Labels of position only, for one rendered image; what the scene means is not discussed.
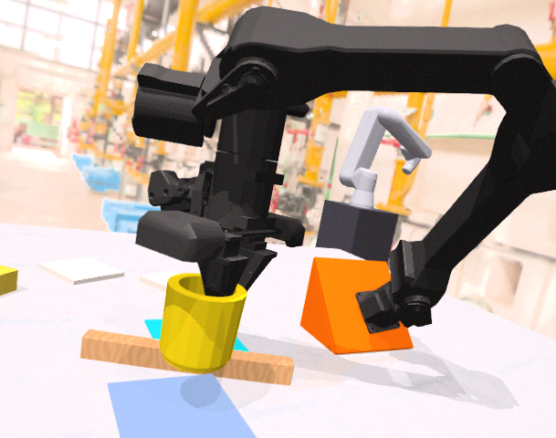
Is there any yellow cup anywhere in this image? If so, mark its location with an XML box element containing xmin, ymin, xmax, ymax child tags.
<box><xmin>160</xmin><ymin>274</ymin><xmax>247</xmax><ymax>373</ymax></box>

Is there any white flat square pad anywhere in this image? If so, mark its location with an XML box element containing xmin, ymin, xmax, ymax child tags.
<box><xmin>37</xmin><ymin>257</ymin><xmax>125</xmax><ymax>285</ymax></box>
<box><xmin>140</xmin><ymin>271</ymin><xmax>181</xmax><ymax>292</ymax></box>

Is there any light orange wooden bar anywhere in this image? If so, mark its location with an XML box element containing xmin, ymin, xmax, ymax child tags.
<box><xmin>80</xmin><ymin>329</ymin><xmax>294</xmax><ymax>386</ymax></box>

